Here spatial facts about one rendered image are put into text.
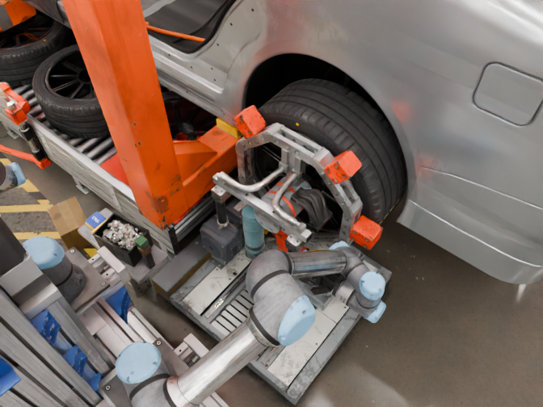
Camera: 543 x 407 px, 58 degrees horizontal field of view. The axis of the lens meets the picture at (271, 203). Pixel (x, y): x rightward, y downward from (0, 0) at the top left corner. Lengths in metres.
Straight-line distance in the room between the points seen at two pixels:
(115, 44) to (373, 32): 0.76
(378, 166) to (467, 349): 1.23
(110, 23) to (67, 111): 1.47
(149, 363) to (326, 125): 0.92
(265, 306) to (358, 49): 0.83
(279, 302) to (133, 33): 0.92
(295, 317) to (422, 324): 1.51
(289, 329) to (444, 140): 0.78
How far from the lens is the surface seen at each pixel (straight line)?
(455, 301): 2.74
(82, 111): 2.94
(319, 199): 1.62
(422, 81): 1.52
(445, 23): 1.42
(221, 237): 2.30
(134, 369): 1.38
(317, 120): 1.67
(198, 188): 2.24
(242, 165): 1.96
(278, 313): 1.19
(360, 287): 1.52
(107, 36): 1.56
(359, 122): 1.72
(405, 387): 2.49
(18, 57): 3.51
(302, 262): 1.37
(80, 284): 1.78
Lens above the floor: 2.30
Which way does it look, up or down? 52 degrees down
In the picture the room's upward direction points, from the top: straight up
